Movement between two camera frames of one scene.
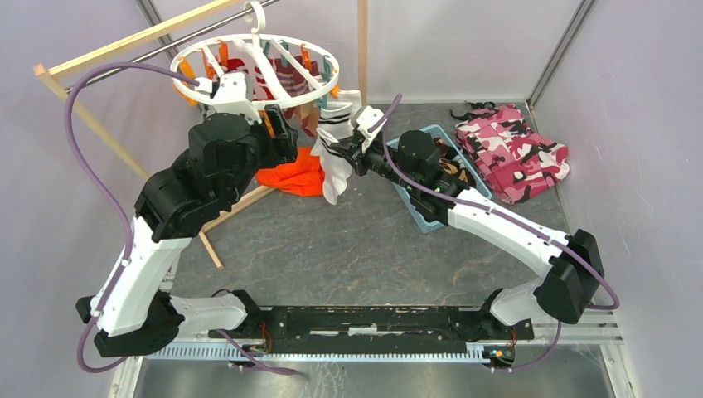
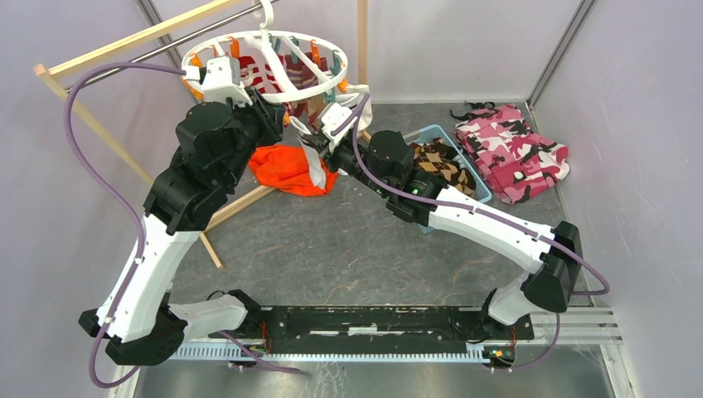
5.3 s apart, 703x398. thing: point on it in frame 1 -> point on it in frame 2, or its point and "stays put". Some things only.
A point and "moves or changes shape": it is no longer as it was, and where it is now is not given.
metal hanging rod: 167,46 stays put
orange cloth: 303,177 stays put
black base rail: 375,327 stays put
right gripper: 355,143 -> 325,150
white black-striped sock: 336,168 moves or changes shape
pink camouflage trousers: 519,166 stays put
